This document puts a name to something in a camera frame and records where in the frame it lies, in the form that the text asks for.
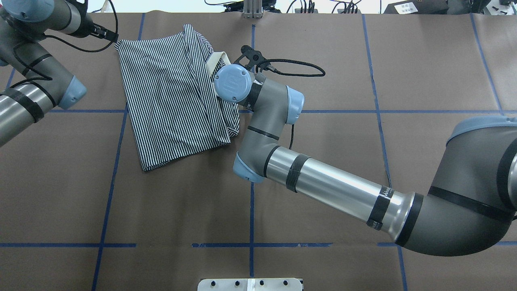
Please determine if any blue white striped shirt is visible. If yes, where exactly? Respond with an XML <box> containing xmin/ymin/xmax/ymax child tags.
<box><xmin>115</xmin><ymin>24</ymin><xmax>240</xmax><ymax>171</ymax></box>

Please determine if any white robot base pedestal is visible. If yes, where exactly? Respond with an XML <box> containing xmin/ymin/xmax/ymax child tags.
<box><xmin>197</xmin><ymin>278</ymin><xmax>304</xmax><ymax>291</ymax></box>

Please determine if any aluminium frame post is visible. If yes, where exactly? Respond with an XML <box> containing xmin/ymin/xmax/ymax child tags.
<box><xmin>242</xmin><ymin>0</ymin><xmax>263</xmax><ymax>19</ymax></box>

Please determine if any black box with label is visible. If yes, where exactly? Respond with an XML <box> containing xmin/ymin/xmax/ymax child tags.
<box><xmin>383</xmin><ymin>0</ymin><xmax>449</xmax><ymax>15</ymax></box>

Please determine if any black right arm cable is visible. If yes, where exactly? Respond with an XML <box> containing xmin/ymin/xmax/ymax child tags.
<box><xmin>263</xmin><ymin>59</ymin><xmax>326</xmax><ymax>150</ymax></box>

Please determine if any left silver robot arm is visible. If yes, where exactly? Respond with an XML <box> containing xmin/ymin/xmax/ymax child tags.
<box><xmin>0</xmin><ymin>0</ymin><xmax>119</xmax><ymax>145</ymax></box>

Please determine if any brown paper table cover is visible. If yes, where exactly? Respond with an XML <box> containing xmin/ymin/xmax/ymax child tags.
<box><xmin>0</xmin><ymin>11</ymin><xmax>517</xmax><ymax>291</ymax></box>

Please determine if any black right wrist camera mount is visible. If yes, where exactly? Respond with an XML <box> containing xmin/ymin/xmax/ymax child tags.
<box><xmin>233</xmin><ymin>45</ymin><xmax>270</xmax><ymax>72</ymax></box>

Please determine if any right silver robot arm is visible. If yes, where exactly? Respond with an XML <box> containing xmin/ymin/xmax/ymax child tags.
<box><xmin>214</xmin><ymin>64</ymin><xmax>516</xmax><ymax>257</ymax></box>

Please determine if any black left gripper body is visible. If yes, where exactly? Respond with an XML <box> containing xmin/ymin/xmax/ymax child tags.
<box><xmin>89</xmin><ymin>24</ymin><xmax>119</xmax><ymax>44</ymax></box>

